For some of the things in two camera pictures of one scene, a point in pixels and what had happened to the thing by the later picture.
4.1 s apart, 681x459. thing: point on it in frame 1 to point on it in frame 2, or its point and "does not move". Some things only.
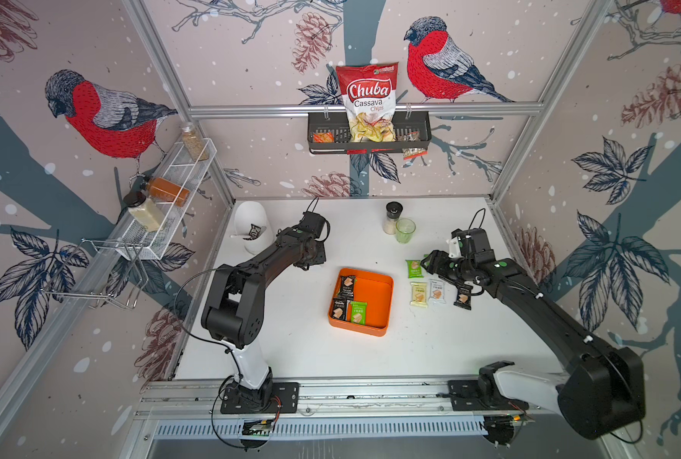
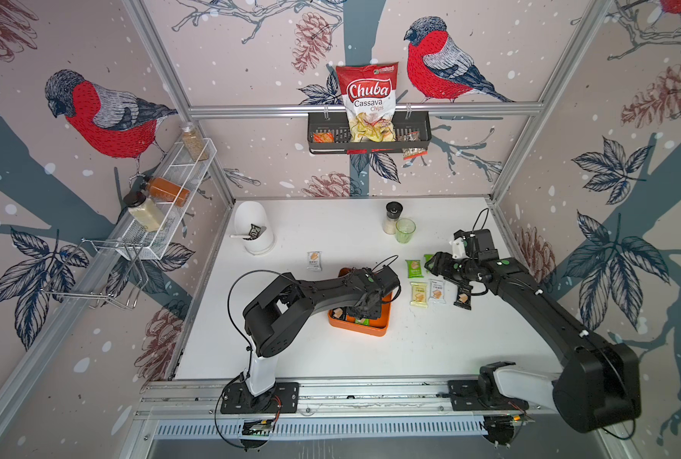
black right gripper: x=434 y=265 does not move
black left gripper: x=320 y=258 to x=376 y=314
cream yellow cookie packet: x=419 y=295 does not move
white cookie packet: x=437 y=292 does not move
